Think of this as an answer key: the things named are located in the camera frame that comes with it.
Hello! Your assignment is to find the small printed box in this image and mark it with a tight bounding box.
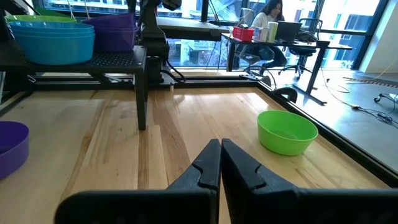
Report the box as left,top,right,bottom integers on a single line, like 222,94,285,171
253,26,269,43

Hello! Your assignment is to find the black frame handle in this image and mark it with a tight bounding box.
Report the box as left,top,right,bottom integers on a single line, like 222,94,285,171
272,86,299,103

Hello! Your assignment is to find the green plastic mini bowl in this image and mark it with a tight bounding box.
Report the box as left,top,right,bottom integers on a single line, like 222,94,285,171
257,110,319,156
4,14,77,24

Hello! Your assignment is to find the grey standing desk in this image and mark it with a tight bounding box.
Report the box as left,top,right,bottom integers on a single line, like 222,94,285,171
155,15,231,42

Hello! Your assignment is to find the black floor cable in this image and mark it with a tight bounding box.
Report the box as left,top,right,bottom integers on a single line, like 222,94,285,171
323,68,398,128

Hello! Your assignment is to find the white paper roll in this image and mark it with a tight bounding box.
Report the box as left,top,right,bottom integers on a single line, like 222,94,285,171
266,21,279,44

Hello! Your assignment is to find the black floor fan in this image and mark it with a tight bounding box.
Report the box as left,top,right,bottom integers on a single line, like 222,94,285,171
247,63,278,91

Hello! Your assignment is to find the black office desk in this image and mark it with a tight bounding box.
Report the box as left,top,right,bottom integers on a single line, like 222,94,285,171
222,32,353,106

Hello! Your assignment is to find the black rolling stand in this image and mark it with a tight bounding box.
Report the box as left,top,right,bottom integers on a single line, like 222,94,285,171
374,92,398,105

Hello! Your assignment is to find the black aluminium table frame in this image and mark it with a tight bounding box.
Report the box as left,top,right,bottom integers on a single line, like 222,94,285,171
0,70,398,187

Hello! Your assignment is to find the black office chair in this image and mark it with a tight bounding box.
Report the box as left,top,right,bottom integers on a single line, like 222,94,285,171
231,43,271,75
276,17,324,80

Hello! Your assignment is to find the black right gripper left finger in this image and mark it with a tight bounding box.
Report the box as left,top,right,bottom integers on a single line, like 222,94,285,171
55,139,221,224

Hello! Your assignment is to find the black laptop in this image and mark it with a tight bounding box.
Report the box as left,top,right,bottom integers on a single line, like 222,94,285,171
275,20,303,43

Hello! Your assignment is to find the red storage box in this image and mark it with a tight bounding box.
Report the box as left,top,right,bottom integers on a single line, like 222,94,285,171
232,26,255,42

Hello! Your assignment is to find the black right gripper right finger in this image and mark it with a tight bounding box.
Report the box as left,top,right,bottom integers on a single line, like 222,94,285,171
221,139,398,224

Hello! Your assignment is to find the blue plastic mini bowl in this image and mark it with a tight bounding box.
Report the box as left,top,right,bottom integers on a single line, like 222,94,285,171
12,32,96,66
10,27,95,34
8,21,95,29

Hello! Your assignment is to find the black perforated metal shelf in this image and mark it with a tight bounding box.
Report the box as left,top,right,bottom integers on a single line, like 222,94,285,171
0,39,149,131

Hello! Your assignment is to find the person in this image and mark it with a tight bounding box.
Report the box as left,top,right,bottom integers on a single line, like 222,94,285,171
234,0,289,69

